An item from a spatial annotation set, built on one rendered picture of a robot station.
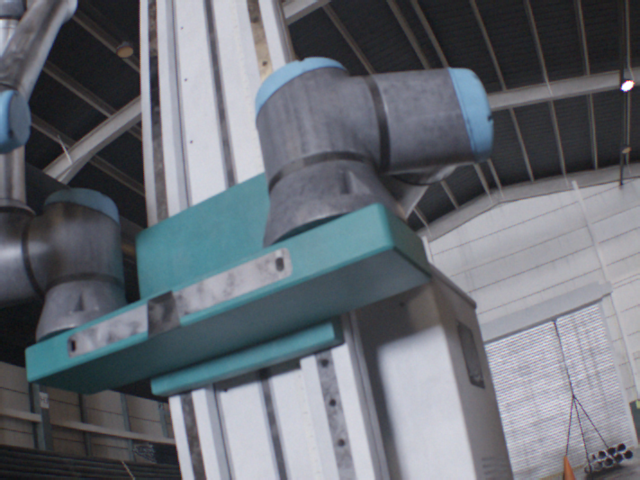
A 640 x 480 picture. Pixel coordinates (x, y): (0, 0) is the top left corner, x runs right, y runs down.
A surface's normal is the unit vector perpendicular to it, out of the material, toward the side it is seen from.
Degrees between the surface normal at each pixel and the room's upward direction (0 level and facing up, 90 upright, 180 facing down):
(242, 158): 90
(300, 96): 90
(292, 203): 70
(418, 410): 90
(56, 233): 90
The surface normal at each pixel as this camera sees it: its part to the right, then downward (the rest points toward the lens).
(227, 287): -0.47, -0.29
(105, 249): 0.73, -0.40
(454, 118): 0.12, 0.22
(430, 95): 0.04, -0.33
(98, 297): 0.46, -0.72
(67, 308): -0.10, -0.69
